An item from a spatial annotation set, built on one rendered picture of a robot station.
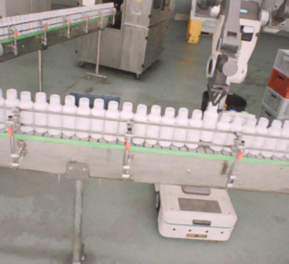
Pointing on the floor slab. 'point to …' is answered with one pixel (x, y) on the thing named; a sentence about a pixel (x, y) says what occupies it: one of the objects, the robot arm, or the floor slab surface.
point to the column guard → (193, 31)
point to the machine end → (129, 20)
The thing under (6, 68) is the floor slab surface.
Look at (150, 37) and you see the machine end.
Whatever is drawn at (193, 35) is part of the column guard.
